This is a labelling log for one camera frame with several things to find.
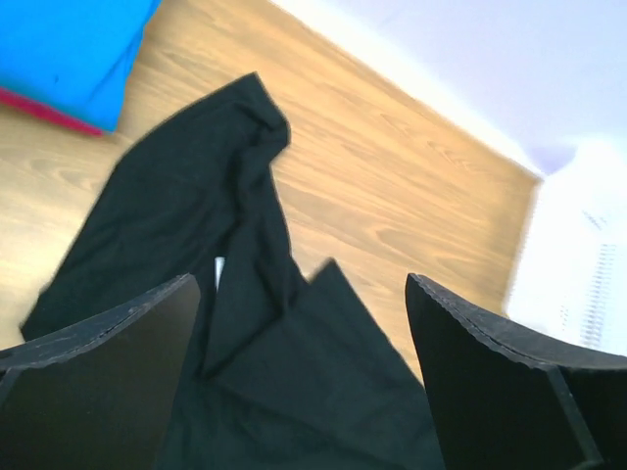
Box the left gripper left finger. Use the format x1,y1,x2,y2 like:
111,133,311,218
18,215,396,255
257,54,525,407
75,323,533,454
1,274,200,470

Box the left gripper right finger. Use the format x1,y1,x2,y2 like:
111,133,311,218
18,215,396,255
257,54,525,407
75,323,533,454
406,274,626,469

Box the black t shirt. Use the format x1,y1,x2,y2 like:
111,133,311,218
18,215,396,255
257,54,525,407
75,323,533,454
22,73,444,469

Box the white plastic basket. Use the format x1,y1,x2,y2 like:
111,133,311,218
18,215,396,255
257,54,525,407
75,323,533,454
504,141,626,355

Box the red folded t shirt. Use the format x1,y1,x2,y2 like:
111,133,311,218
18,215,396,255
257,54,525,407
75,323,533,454
1,88,103,136

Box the blue folded t shirt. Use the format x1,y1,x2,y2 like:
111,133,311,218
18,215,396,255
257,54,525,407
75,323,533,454
1,0,160,133

